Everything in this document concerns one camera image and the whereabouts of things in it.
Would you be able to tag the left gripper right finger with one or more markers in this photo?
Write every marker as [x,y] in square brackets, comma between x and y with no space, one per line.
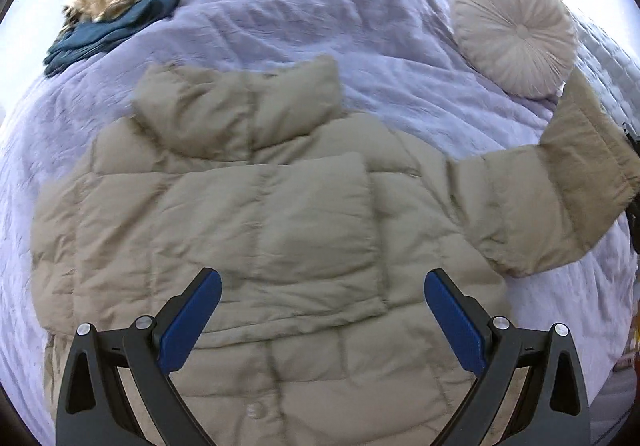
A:
[463,321]

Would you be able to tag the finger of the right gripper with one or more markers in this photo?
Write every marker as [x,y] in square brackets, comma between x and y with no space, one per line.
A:
[631,145]

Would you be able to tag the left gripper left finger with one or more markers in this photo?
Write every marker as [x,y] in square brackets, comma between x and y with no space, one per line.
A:
[181,321]

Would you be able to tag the beige puffer jacket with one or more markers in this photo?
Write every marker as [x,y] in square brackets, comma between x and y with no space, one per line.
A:
[322,224]

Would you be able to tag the round beige pleated cushion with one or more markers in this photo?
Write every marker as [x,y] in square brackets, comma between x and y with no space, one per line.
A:
[526,47]

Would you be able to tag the lavender quilted bedspread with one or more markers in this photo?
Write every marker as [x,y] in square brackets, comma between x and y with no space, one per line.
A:
[396,60]

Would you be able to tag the teal folded garment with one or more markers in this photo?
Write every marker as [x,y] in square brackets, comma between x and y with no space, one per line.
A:
[88,38]

